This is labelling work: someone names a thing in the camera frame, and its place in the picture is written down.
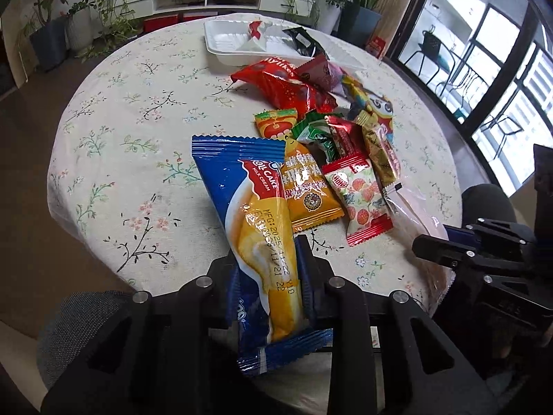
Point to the gold snack packet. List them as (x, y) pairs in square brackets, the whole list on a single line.
[(378, 151)]

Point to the floral tablecloth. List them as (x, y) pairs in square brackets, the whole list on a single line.
[(129, 138)]

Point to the person's right hand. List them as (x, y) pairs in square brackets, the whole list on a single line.
[(503, 341)]

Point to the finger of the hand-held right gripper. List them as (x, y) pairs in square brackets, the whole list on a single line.
[(458, 233), (445, 253)]

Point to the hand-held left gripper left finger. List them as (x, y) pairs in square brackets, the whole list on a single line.
[(216, 294)]

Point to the pink triangular snack packet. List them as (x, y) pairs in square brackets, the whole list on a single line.
[(322, 73)]

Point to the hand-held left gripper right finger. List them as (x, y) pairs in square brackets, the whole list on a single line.
[(313, 285)]

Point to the large red snack packet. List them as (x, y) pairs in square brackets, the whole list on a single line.
[(285, 88)]

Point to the small red white packet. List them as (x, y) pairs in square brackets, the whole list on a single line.
[(255, 30)]

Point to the red foil snack packet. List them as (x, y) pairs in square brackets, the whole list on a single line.
[(345, 138)]

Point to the red white fruit-print packet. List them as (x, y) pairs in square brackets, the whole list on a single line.
[(358, 199)]

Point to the red storage box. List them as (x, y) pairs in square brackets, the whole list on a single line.
[(198, 17), (160, 24)]

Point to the plant in white ribbed pot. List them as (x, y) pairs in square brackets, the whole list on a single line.
[(79, 30)]

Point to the colourful panda snack packet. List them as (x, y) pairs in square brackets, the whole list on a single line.
[(371, 106)]

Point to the grey fabric chair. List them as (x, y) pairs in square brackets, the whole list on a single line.
[(86, 333)]

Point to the large plant in dark pot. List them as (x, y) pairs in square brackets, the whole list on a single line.
[(360, 21)]

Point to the orange apple-print packet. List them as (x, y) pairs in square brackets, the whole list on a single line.
[(276, 123)]

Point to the leafy plant in white pot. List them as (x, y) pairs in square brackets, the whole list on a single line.
[(330, 13)]

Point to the black framed glass door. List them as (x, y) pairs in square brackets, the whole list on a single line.
[(414, 13)]

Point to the white plastic tray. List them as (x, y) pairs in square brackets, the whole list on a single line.
[(224, 41)]

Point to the black snack packet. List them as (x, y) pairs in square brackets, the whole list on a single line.
[(302, 41)]

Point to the clear plastic snack packet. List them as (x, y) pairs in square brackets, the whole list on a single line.
[(414, 220)]

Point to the black balcony chair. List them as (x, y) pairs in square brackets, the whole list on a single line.
[(432, 47), (501, 132)]

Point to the blue roll cake packet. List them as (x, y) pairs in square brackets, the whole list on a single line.
[(259, 207)]

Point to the red gift bag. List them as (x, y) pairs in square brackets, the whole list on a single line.
[(376, 46)]

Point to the tall plant in dark pot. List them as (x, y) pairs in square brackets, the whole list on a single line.
[(47, 43)]

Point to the orange snack packet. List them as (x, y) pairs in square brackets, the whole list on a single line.
[(309, 190)]

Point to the dark rounded object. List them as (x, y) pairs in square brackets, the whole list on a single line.
[(488, 203)]

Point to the green snack packet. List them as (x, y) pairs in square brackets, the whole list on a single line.
[(313, 132)]

